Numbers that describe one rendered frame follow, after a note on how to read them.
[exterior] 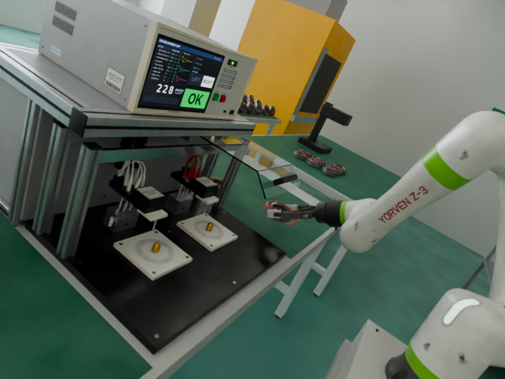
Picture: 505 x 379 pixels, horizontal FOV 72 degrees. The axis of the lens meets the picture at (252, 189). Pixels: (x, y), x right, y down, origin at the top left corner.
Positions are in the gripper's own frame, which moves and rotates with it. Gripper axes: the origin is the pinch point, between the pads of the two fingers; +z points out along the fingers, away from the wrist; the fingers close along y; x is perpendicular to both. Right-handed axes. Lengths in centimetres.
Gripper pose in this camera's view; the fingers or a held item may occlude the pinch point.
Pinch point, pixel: (279, 210)
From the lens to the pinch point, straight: 137.1
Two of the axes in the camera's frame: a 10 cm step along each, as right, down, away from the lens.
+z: -8.2, 0.0, 5.7
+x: -0.7, -9.9, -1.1
